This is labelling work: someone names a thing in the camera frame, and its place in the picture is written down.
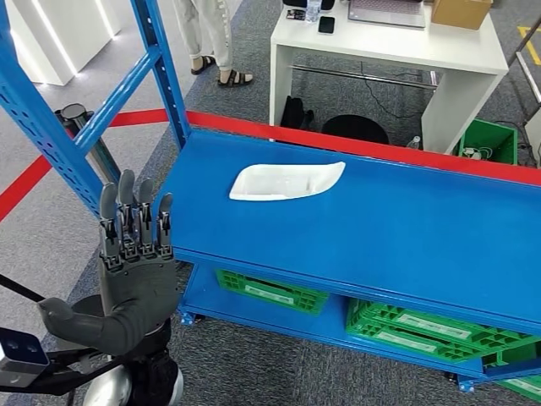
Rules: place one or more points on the small dark card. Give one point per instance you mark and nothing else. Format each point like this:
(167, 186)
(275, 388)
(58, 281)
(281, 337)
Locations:
(295, 14)

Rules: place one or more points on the black round stool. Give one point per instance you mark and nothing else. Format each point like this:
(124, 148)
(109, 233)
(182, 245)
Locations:
(355, 130)

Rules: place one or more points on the black bag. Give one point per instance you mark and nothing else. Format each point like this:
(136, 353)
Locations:
(293, 112)

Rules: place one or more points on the clear water bottle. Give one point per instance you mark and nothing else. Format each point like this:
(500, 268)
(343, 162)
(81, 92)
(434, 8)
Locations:
(312, 11)

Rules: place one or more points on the grey metal frame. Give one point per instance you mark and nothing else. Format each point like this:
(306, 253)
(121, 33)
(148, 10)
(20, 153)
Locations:
(530, 73)

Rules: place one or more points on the small clear plastic bottle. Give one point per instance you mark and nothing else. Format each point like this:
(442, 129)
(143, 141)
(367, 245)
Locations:
(414, 143)

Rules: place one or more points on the grey laptop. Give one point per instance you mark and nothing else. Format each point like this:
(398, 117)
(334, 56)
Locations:
(385, 14)

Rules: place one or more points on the brown cardboard box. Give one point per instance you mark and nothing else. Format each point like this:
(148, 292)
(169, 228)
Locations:
(460, 12)

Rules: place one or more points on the green open plastic bin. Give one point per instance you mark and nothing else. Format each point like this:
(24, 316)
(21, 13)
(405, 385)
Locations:
(502, 140)

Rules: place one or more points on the white cabinet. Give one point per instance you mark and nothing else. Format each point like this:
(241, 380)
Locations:
(533, 137)

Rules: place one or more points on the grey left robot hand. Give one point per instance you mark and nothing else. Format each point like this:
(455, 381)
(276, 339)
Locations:
(135, 291)

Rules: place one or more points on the red barrier belt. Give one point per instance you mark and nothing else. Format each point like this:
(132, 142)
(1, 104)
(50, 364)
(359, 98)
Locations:
(25, 188)
(380, 147)

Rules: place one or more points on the green folding plastic crate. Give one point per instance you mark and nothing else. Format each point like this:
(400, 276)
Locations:
(431, 326)
(270, 295)
(524, 388)
(406, 343)
(236, 278)

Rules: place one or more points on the person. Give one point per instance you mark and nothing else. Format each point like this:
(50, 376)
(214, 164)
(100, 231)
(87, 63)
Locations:
(211, 28)

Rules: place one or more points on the black pouch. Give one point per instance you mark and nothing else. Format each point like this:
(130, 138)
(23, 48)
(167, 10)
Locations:
(293, 3)

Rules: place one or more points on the white desk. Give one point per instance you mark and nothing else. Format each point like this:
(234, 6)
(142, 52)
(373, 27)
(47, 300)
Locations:
(380, 45)

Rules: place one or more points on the blue metal shelf rack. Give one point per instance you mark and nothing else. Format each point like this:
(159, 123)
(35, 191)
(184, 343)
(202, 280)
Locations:
(380, 235)

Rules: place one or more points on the white plastic shell part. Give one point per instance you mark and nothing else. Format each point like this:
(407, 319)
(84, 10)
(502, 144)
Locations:
(278, 185)

